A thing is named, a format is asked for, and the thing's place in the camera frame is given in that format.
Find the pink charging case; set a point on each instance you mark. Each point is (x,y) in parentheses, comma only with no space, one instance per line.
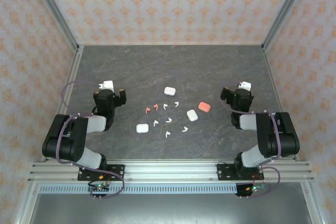
(204,106)

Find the pink earbud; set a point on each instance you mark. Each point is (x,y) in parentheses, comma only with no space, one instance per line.
(148,110)
(156,106)

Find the white charging case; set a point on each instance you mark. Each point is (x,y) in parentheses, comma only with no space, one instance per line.
(142,128)
(192,115)
(169,91)

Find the white earbud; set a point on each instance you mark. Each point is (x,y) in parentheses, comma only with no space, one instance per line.
(156,123)
(177,104)
(168,120)
(165,106)
(167,134)
(185,129)

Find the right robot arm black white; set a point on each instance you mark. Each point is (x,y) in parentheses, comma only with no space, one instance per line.
(275,134)

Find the small controller circuit board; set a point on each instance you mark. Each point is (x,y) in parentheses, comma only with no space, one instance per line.
(99,187)
(256,187)

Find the grey metal panel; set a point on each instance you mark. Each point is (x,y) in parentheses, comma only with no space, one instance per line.
(170,209)

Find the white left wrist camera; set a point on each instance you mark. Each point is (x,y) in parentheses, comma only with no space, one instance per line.
(107,85)

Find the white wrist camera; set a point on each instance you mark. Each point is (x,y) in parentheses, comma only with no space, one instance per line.
(107,85)
(245,85)

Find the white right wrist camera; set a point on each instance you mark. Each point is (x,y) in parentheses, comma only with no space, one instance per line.
(245,85)

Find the aluminium table side rail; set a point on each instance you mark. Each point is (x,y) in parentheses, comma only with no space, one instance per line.
(273,77)
(72,77)

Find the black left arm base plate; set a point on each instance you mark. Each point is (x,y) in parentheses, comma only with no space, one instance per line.
(116,171)

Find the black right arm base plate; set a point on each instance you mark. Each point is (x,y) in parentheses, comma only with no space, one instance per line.
(225,171)

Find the aluminium mounting rail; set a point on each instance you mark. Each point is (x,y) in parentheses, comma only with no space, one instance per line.
(170,171)

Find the aluminium frame post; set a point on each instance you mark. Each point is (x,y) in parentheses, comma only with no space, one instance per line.
(286,11)
(56,11)

